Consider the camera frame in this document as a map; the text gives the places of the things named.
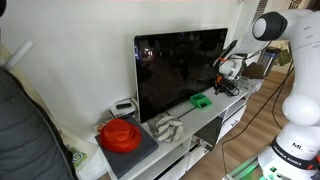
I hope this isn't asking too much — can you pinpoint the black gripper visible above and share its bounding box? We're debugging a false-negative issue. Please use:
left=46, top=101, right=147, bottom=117
left=213, top=75, right=240, bottom=97

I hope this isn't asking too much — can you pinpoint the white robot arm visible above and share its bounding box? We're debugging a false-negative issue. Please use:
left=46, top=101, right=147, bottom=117
left=214, top=9, right=320, bottom=180

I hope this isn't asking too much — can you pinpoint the green plastic container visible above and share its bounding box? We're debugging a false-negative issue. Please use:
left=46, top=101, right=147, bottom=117
left=189, top=93, right=212, bottom=109

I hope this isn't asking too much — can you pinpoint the white printed cardboard box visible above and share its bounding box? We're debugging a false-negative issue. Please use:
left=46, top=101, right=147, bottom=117
left=240, top=76, right=264, bottom=93

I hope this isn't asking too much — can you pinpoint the black box in shelf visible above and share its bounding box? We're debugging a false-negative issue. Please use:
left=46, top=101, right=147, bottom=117
left=192, top=117, right=222, bottom=151

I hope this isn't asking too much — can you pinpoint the large black television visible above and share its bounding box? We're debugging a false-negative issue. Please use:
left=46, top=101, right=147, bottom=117
left=134, top=28, right=228, bottom=123

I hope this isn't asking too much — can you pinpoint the white tv cabinet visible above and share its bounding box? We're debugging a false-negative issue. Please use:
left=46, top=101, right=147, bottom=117
left=96, top=87, right=249, bottom=180

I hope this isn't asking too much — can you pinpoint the striped grey white cloth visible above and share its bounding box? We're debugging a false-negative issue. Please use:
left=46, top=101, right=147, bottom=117
left=148, top=113, right=184, bottom=142

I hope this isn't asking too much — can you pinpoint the white box with remote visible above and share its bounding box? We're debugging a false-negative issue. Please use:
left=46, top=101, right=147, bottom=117
left=110, top=99, right=136, bottom=118

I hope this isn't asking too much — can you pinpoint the red hat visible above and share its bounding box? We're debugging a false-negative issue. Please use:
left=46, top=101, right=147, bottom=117
left=99, top=119, right=142, bottom=153

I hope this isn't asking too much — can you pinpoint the dark grey flat box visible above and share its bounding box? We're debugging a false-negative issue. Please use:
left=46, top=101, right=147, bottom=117
left=95, top=117, right=159, bottom=178

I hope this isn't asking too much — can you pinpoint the grey jacket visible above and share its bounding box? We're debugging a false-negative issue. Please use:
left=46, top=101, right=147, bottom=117
left=0, top=68, right=77, bottom=180

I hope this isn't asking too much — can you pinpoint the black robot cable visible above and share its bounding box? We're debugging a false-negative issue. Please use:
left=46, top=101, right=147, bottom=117
left=220, top=49, right=298, bottom=178

